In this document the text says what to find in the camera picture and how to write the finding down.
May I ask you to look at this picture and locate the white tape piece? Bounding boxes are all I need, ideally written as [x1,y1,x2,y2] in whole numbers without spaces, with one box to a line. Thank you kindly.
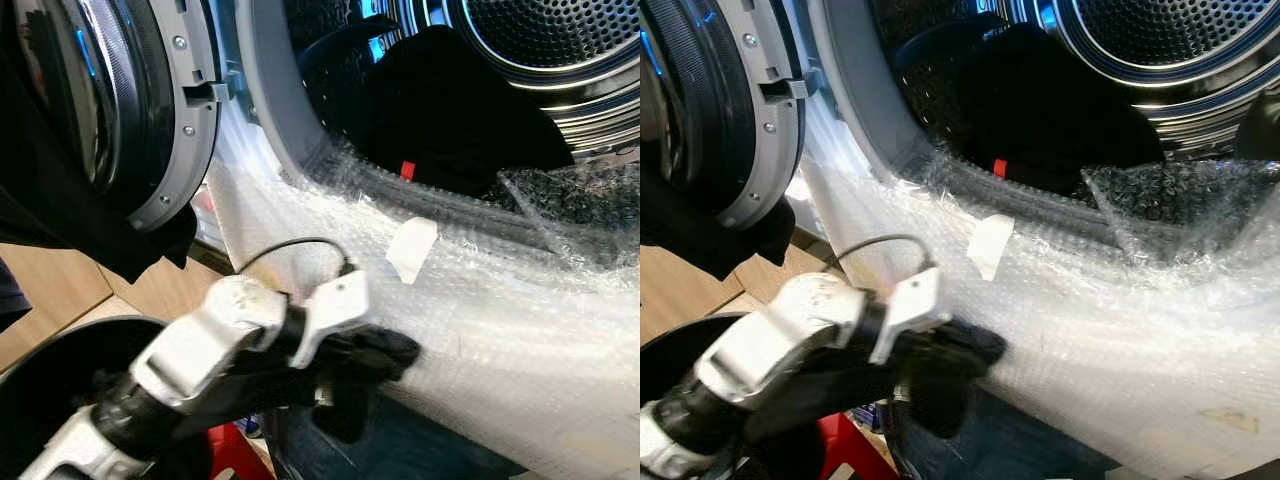
[967,214,1015,282]
[387,218,439,285]

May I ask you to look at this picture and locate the white washing machine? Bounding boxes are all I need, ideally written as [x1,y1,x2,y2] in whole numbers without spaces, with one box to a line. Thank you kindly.
[790,0,1280,480]
[190,0,641,480]

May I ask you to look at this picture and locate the black round laundry basket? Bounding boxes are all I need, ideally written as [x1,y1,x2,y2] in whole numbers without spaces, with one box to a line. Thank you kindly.
[640,312,761,411]
[0,316,211,480]

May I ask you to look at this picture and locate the round washing machine door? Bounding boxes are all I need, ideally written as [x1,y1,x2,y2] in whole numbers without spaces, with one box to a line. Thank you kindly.
[640,0,809,231]
[0,0,223,233]

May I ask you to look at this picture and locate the red plastic stool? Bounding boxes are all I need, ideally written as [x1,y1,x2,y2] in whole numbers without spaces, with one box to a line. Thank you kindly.
[818,412,896,480]
[207,422,273,480]

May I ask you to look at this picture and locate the perforated steel washer drum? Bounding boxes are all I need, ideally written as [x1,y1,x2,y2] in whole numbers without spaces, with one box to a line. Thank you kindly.
[870,0,1280,156]
[285,0,641,156]

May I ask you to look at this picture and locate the clear bubble wrap sheet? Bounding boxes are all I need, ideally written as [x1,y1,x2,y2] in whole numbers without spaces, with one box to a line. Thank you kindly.
[800,100,1280,480]
[205,100,641,480]

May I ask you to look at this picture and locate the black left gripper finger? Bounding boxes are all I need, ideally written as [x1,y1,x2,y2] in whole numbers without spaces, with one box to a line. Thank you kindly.
[905,380,963,440]
[950,318,1010,380]
[369,329,422,382]
[337,385,374,444]

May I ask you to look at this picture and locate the plain black hanging garment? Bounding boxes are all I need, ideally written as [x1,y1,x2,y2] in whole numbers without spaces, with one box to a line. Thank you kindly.
[0,50,198,284]
[640,165,796,281]

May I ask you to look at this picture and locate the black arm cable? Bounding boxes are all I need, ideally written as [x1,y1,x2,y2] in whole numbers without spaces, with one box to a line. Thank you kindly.
[237,237,358,279]
[822,234,938,273]

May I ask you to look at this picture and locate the blue denim jeans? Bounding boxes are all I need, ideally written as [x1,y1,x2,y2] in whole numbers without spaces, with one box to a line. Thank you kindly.
[262,390,526,480]
[880,385,1121,480]

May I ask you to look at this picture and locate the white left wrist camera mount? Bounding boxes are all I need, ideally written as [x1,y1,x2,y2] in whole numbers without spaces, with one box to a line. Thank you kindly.
[868,266,952,367]
[290,268,372,370]

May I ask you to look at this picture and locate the black garment with red tag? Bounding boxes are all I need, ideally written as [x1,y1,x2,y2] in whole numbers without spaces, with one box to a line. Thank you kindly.
[893,22,1138,196]
[300,25,576,198]

